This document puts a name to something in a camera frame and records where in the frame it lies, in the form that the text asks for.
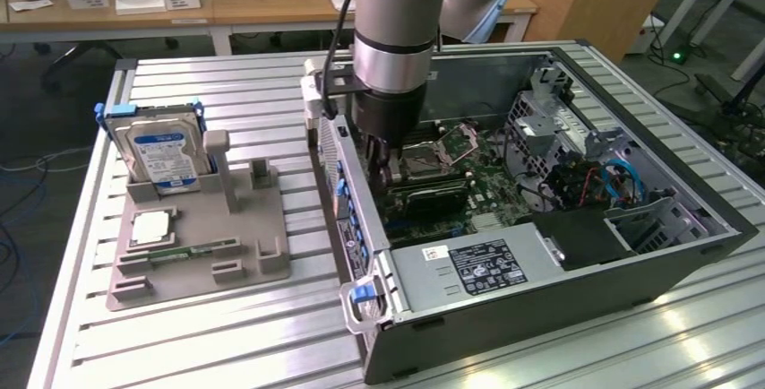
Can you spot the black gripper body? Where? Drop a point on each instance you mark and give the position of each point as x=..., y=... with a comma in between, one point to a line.
x=388, y=115

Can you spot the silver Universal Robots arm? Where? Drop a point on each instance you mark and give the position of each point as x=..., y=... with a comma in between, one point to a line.
x=395, y=12

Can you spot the CPU socket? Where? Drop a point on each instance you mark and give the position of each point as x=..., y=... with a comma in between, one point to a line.
x=427, y=160

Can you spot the black RAM stick with label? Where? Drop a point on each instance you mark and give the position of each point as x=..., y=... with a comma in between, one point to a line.
x=431, y=184

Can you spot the metal socket cover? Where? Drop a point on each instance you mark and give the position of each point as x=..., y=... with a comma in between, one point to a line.
x=460, y=138

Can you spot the green motherboard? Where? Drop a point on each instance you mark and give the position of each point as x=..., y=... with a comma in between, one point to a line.
x=489, y=192

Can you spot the silver chipset heatsink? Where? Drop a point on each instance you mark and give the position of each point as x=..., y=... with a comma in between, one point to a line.
x=489, y=223

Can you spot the perforated metal drive cage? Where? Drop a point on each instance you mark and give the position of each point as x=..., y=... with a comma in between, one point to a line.
x=537, y=129

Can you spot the grey power supply unit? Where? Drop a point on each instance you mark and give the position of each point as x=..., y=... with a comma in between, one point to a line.
x=419, y=281

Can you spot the blue case release latch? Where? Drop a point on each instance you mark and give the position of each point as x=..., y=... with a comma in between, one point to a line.
x=360, y=294

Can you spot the grey plastic parts rack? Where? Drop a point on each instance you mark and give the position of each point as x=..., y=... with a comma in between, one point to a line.
x=191, y=227

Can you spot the hard disk in blue carrier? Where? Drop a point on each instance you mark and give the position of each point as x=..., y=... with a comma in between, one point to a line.
x=162, y=156

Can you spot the black plastic shroud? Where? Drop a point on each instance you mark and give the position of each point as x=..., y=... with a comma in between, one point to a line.
x=580, y=236

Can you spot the green RAM stick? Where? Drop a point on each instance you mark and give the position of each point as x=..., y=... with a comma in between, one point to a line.
x=191, y=253

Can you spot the silver CPU chip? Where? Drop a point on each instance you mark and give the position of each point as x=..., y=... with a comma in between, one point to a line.
x=150, y=230

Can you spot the wooden cabinet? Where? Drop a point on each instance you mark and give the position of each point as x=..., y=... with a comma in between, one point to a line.
x=597, y=3

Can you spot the open black PC case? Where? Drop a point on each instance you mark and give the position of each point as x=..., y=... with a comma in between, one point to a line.
x=537, y=317

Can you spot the grey metal disk bay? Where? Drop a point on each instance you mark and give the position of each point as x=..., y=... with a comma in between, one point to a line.
x=657, y=210

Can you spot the white box with round bowl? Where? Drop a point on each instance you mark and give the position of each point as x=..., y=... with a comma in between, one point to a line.
x=138, y=3

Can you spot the device with green light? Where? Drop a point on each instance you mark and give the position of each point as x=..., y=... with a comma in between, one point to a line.
x=677, y=55

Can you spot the black office chair base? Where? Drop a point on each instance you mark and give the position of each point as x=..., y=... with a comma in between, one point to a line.
x=78, y=50

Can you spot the black equipment stand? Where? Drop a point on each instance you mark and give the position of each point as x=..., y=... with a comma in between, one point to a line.
x=711, y=86

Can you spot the wooden desk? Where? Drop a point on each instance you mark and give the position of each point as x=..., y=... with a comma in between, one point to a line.
x=60, y=19

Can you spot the white paper tag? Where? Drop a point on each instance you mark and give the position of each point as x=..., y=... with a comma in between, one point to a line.
x=30, y=5

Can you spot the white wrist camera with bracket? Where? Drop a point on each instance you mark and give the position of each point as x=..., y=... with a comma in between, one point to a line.
x=323, y=106

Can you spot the white table frame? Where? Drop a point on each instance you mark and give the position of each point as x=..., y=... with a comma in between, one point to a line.
x=711, y=8

